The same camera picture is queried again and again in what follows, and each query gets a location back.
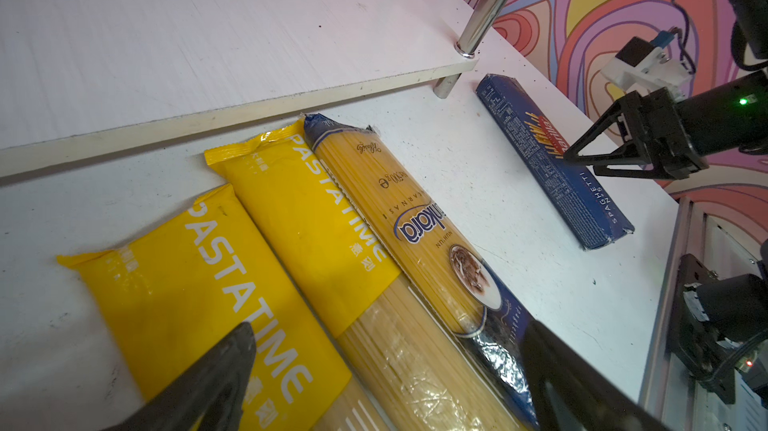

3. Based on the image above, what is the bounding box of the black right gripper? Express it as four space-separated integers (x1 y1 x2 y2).
564 89 708 179

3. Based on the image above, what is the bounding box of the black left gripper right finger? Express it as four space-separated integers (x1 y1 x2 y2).
521 320 666 430

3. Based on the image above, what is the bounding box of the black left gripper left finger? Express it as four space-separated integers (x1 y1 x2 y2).
112 322 256 430

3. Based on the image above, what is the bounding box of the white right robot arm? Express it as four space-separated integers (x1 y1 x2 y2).
564 0 767 180

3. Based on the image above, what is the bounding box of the white two-tier shelf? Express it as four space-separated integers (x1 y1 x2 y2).
1 0 491 182

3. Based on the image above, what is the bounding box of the blue Barilla spaghetti box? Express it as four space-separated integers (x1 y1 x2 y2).
476 74 635 250

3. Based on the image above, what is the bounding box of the yellow Pastatime bag leftmost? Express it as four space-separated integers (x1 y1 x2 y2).
59 185 387 430

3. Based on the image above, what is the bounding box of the yellow pastatime bag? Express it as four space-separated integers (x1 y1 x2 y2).
204 122 520 430
59 185 387 430

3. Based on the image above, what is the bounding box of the blue Ankara spaghetti bag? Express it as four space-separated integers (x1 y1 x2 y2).
303 114 540 430

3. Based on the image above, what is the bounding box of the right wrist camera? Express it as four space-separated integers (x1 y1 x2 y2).
601 27 694 101

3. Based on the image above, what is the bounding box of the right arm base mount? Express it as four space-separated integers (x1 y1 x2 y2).
667 245 767 405

